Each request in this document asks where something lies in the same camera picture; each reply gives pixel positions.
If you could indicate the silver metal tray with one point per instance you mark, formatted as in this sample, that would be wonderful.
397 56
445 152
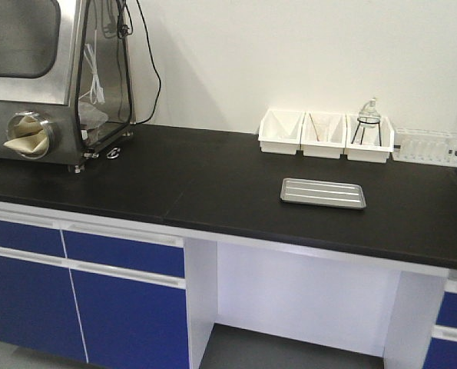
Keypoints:
322 193

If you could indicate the left white plastic bin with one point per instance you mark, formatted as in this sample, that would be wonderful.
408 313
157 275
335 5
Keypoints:
280 131

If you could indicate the white plastic bin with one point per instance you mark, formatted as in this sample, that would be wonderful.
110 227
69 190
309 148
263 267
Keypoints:
323 135
369 144
280 131

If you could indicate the middle white plastic bin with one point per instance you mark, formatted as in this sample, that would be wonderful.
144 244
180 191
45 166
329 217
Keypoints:
323 135

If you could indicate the right white plastic bin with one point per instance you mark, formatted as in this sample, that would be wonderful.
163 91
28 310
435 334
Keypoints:
369 144

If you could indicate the glass flask on tripod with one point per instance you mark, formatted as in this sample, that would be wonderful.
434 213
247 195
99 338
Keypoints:
368 117

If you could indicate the blue and white cabinet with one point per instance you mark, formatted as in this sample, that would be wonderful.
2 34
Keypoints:
106 293

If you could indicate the stainless steel glove box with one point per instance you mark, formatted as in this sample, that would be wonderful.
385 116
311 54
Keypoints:
66 61

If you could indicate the beige rubber glove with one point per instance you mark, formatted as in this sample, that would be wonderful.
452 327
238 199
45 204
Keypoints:
29 135

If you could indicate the clear test tube rack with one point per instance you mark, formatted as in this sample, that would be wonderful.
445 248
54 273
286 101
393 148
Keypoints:
425 147

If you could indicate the right blue drawer cabinet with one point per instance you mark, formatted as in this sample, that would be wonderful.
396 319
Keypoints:
442 350

